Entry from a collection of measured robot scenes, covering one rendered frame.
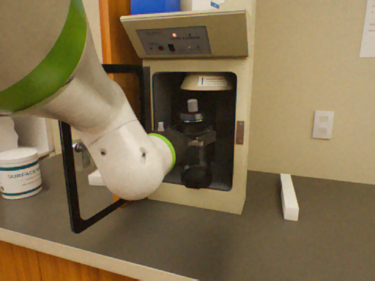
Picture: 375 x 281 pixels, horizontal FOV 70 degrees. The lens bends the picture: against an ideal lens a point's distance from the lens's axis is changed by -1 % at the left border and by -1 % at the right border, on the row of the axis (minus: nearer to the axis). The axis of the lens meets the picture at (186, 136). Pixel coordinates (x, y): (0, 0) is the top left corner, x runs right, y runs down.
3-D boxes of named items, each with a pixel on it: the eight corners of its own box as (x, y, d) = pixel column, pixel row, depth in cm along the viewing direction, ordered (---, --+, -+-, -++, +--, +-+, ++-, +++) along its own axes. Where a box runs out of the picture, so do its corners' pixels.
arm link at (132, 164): (110, 221, 45) (160, 196, 40) (72, 156, 44) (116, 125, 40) (149, 187, 58) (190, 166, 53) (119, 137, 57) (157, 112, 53)
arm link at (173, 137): (136, 176, 58) (176, 182, 55) (133, 124, 55) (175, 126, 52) (149, 167, 64) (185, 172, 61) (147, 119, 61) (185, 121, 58)
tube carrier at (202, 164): (186, 167, 93) (182, 108, 84) (216, 170, 89) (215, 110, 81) (174, 184, 84) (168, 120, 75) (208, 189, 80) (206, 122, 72)
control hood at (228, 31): (141, 58, 81) (140, 23, 79) (250, 56, 71) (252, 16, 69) (121, 56, 71) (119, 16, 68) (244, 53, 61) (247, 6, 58)
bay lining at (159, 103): (180, 157, 112) (179, 71, 104) (242, 165, 104) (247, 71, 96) (154, 179, 90) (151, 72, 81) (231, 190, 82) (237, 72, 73)
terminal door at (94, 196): (148, 188, 89) (143, 64, 80) (74, 237, 63) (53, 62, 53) (146, 187, 90) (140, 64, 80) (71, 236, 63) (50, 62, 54)
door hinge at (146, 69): (146, 184, 91) (142, 66, 82) (154, 185, 90) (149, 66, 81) (144, 186, 90) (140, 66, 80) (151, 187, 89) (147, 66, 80)
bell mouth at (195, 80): (190, 86, 98) (190, 71, 97) (239, 87, 92) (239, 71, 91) (171, 89, 82) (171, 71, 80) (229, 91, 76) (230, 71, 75)
